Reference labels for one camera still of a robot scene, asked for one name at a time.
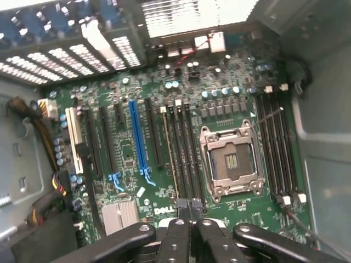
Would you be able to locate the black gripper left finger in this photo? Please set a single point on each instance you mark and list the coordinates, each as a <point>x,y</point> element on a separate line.
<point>175,241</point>

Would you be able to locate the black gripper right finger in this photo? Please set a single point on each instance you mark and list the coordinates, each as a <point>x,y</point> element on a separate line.
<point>211,243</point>

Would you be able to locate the black-latched RAM slot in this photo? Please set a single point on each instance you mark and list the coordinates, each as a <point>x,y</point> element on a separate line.
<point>282,142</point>
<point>267,142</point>
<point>176,148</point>
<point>192,148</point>

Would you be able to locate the silver chipset heatsink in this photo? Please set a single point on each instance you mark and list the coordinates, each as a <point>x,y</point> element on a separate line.
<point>119,217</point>

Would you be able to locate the silver CPU socket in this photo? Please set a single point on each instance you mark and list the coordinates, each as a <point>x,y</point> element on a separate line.
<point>233,161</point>

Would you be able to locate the green Dell motherboard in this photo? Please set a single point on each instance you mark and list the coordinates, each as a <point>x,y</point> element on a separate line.
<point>123,145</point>

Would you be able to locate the blue expansion slot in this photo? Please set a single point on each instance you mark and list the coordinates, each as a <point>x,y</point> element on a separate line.
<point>138,137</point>

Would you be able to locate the long black expansion slot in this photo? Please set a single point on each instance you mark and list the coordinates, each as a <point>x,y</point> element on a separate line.
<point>94,142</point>
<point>108,139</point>
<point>153,131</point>

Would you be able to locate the black plastic block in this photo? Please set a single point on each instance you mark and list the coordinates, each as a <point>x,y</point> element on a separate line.
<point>41,241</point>

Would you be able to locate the short black expansion slot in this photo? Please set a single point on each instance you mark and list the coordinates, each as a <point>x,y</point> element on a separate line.
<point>118,113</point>

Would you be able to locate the thin metal locking lever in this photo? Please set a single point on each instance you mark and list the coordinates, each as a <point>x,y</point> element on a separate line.
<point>270,115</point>

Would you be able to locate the white expansion slot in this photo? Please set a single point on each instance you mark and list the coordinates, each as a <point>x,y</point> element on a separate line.
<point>74,139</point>

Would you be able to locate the grey metal PC case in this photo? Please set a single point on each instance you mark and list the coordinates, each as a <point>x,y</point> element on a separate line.
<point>323,115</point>

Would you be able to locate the white power connector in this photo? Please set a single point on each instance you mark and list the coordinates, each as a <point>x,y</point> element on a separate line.
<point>49,108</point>

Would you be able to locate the white fan connector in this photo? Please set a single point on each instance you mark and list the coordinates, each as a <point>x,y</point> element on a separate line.
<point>218,41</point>

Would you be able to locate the blue plastic card retainer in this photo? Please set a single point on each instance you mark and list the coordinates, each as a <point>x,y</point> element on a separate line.
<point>63,19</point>

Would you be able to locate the white plastic bracket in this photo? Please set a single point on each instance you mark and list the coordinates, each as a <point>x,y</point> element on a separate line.
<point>100,43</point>

